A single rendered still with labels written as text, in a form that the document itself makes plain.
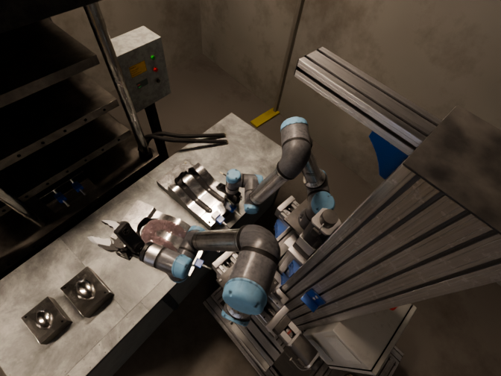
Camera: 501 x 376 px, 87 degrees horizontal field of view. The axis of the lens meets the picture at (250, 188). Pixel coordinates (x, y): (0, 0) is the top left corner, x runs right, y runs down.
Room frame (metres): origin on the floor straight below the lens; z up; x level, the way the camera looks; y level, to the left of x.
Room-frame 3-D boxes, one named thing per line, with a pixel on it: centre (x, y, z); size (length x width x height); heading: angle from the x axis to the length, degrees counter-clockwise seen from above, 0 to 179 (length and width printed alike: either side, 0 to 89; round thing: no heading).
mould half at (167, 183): (0.85, 0.34, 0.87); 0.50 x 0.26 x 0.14; 59
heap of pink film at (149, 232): (0.51, 0.44, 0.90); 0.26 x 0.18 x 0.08; 77
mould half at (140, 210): (0.50, 0.45, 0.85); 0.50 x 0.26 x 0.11; 77
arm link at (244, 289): (0.17, -0.05, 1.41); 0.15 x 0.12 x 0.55; 169
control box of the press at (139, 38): (1.39, 0.83, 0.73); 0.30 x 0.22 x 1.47; 149
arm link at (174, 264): (0.23, 0.21, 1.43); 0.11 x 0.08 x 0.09; 79
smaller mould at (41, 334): (-0.01, 0.86, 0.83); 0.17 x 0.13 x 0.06; 59
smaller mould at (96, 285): (0.15, 0.73, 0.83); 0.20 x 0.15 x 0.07; 59
